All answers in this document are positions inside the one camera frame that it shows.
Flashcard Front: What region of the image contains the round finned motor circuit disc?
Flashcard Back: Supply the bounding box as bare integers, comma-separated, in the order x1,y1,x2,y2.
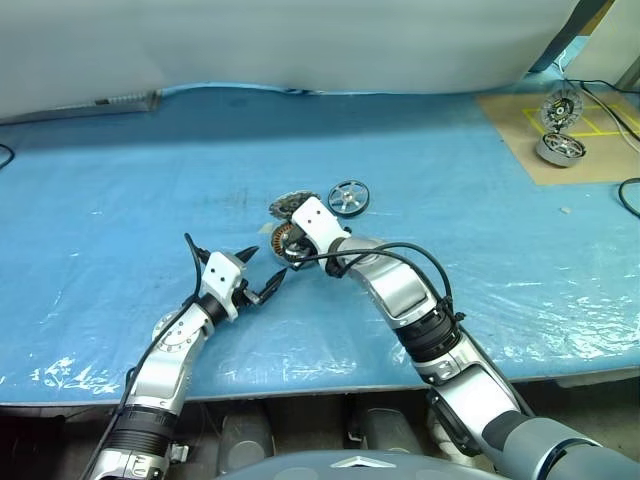
540,88,585,130
268,191,309,221

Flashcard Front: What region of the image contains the grey robot torso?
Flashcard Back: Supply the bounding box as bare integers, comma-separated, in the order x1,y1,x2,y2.
214,447,481,480

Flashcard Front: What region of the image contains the silver spoked motor rotor cap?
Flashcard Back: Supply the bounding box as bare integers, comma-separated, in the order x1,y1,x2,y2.
327,177,372,216

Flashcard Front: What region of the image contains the copper wound motor stator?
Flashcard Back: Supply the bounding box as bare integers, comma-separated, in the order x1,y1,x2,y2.
268,223,304,265

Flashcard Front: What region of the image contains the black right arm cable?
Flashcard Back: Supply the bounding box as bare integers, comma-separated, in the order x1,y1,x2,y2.
299,242,466,331

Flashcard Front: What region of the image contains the brown cardboard mat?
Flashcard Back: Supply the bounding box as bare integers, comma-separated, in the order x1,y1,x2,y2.
474,88,640,186

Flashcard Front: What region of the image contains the grey metal frame leg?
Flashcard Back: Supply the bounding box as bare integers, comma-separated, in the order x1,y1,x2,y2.
617,47,640,94

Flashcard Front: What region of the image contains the blue plastic table cover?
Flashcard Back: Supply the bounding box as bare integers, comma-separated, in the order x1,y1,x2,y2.
0,82,640,404

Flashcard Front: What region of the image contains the grey metal bar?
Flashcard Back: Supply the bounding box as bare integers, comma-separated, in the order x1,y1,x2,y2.
0,87,162,125

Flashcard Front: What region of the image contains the white backdrop sheet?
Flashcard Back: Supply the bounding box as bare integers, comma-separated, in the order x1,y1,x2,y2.
0,0,640,126

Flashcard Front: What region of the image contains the grey slanted post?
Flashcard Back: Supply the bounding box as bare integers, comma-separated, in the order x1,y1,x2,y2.
529,0,616,74

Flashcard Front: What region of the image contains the grey rounded cylinder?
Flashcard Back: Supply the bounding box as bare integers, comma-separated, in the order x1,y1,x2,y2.
219,409,276,471
357,407,416,454

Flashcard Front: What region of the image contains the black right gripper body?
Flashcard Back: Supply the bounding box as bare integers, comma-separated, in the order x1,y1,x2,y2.
295,234,321,261

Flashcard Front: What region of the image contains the assembled silver motor housing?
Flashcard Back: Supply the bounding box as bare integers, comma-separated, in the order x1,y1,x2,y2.
534,132,587,169

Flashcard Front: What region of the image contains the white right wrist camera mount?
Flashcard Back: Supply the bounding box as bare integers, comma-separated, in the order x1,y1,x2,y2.
290,197,351,259

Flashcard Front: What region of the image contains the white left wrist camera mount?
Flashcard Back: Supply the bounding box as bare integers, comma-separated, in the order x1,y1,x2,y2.
199,251,249,321

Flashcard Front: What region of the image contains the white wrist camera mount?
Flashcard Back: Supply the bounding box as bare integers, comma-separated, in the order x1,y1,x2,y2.
290,197,351,259
199,251,249,321

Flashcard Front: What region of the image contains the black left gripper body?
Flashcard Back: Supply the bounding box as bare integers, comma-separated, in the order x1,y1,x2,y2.
233,278,266,309

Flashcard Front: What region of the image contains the thin black cable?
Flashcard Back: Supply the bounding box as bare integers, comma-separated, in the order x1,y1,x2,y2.
567,78,640,144

